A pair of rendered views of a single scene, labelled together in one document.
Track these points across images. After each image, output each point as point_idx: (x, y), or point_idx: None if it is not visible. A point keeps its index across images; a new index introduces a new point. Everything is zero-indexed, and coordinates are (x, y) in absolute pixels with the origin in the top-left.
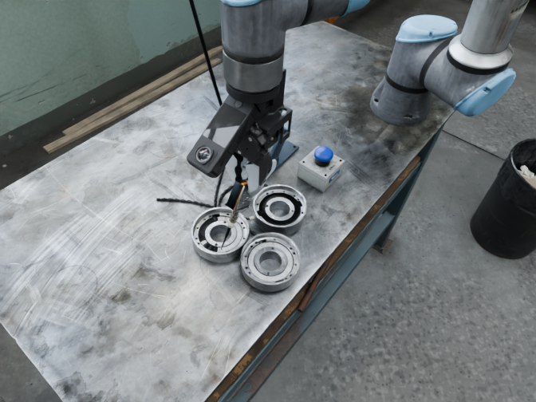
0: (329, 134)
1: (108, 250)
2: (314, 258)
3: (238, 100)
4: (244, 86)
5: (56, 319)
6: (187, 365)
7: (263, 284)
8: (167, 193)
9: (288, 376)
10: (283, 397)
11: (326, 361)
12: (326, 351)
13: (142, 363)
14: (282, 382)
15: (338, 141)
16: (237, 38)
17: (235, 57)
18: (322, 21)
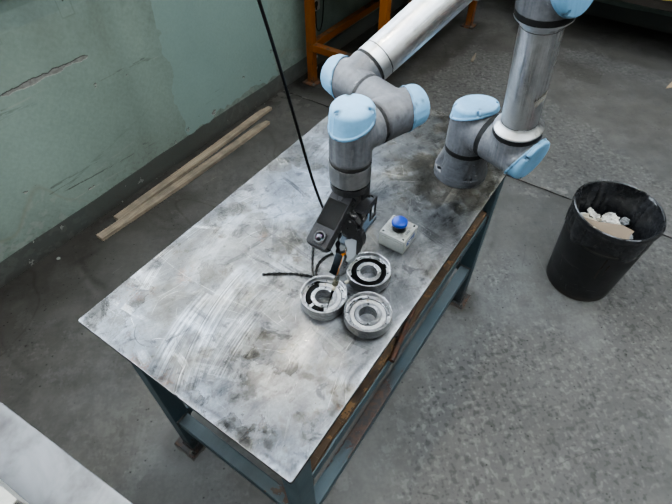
0: (401, 202)
1: (232, 319)
2: (402, 309)
3: (341, 196)
4: (346, 187)
5: (204, 377)
6: (315, 399)
7: (365, 332)
8: (270, 268)
9: (382, 437)
10: (380, 457)
11: (418, 419)
12: (417, 409)
13: (280, 401)
14: (377, 443)
15: (409, 208)
16: (342, 159)
17: (341, 170)
18: None
